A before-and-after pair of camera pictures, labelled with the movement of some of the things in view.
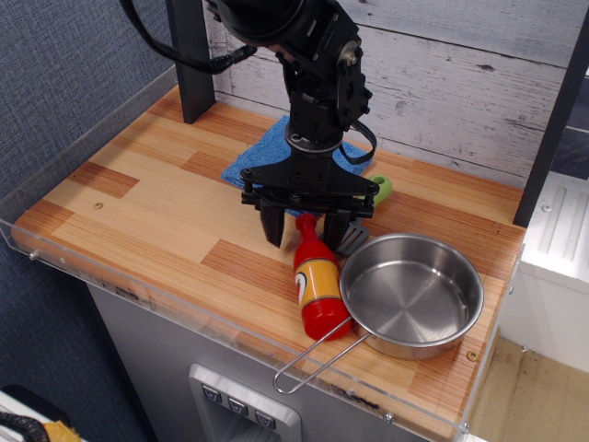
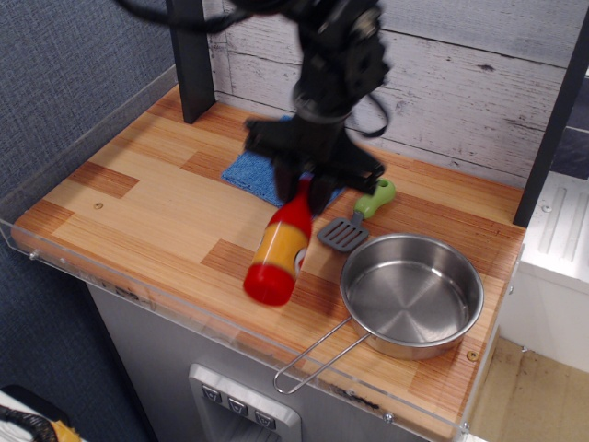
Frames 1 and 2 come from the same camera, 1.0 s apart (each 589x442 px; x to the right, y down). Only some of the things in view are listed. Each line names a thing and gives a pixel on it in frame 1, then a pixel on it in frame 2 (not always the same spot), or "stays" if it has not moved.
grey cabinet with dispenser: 192,385 stays
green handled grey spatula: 358,232 stays
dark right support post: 558,134 stays
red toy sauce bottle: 324,312 -> 281,253
